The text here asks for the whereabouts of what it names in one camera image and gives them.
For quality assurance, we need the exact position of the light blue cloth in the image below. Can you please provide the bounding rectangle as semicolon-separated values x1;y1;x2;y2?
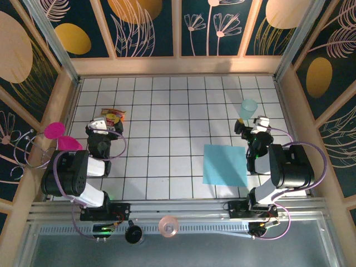
202;144;249;187

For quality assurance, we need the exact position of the grey metal sheet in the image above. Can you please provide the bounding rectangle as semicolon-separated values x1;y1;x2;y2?
16;219;343;267

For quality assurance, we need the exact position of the colourful candy bag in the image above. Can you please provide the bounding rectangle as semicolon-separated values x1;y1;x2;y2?
100;107;126;131

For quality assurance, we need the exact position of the translucent teal plastic cup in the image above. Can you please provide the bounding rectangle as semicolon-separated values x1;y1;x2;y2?
238;98;258;121

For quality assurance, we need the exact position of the pink wine glass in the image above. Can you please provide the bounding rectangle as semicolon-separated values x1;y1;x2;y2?
44;121;83;152

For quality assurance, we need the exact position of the black round cap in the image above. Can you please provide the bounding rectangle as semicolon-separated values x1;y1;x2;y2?
124;219;144;245

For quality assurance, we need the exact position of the perforated metal strip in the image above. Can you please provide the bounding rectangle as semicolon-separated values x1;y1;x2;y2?
38;224;251;237

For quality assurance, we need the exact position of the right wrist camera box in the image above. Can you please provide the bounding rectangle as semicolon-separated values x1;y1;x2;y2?
251;116;271;135

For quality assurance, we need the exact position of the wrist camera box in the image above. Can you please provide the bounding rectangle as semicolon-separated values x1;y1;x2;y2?
90;116;111;136
251;116;271;135

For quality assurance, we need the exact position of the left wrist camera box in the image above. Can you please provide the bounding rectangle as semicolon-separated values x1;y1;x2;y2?
90;116;111;136

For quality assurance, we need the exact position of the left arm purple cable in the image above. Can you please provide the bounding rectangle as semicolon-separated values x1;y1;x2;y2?
53;130;128;241

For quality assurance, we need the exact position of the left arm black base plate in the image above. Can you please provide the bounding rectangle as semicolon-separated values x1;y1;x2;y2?
80;202;131;222

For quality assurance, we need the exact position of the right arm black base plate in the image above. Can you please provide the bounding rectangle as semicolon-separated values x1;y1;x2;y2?
228;200;279;219

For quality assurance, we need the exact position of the silver wire glass rack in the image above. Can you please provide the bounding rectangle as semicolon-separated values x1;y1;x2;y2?
10;128;61;179

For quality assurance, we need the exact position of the aluminium frame post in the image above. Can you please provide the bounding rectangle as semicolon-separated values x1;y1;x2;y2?
23;0;81;84
274;0;326;81

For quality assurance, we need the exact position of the aluminium mounting rail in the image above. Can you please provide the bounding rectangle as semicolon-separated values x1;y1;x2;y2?
27;197;329;223

